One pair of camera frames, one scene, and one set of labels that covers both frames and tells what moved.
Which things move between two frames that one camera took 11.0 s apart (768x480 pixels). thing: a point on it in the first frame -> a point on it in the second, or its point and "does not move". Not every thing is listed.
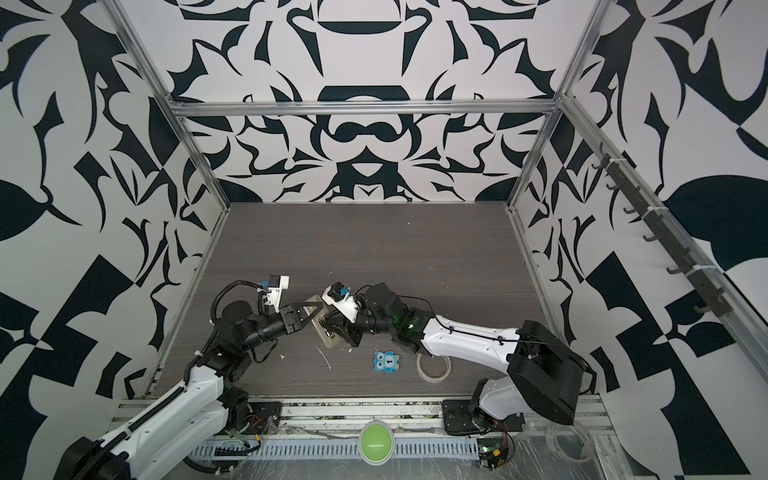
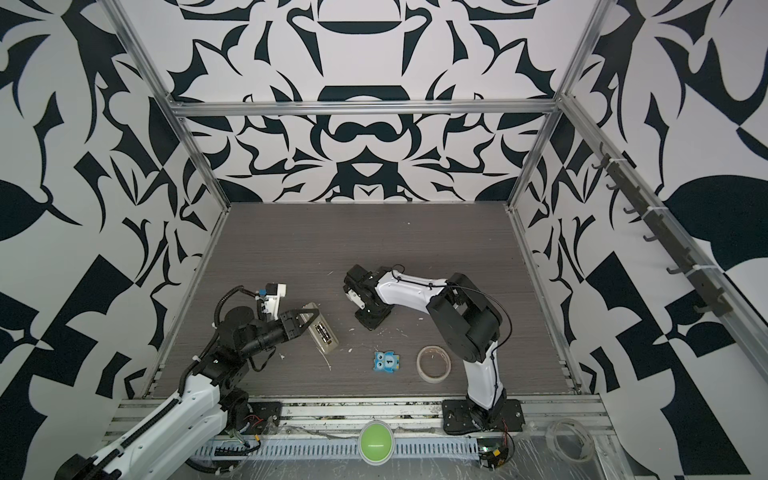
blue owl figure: (386, 361) does not move
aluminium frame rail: (360, 105) does not move
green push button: (376, 442) does not move
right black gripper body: (371, 323) -> (369, 318)
